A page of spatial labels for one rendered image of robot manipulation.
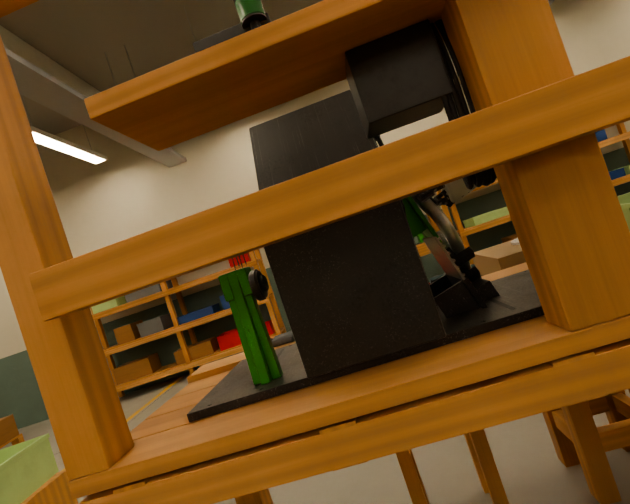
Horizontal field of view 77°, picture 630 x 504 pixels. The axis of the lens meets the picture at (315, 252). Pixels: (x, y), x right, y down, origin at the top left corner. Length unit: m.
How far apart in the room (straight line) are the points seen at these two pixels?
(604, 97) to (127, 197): 7.20
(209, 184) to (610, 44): 6.80
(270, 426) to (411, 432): 0.25
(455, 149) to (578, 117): 0.19
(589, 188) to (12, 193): 1.05
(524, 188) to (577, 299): 0.21
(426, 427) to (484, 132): 0.51
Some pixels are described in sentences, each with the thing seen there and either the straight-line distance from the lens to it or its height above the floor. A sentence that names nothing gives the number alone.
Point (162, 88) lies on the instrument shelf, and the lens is 0.80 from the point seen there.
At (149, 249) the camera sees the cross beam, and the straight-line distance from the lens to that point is 0.75.
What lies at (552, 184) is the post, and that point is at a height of 1.13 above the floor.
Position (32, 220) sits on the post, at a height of 1.38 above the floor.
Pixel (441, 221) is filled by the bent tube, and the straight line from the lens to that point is 1.02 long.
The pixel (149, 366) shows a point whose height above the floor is 0.38.
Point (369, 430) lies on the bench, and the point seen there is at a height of 0.82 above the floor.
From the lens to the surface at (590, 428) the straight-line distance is 1.80.
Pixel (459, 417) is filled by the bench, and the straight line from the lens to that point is 0.79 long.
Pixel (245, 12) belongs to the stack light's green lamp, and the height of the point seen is 1.61.
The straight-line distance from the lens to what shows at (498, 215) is 6.49.
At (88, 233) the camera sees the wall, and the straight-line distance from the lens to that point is 7.86.
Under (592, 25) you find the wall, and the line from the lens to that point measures 8.49.
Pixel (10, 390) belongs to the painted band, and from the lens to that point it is 9.03.
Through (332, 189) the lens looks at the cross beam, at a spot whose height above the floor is 1.23.
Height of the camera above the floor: 1.13
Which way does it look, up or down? 1 degrees up
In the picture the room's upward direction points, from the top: 19 degrees counter-clockwise
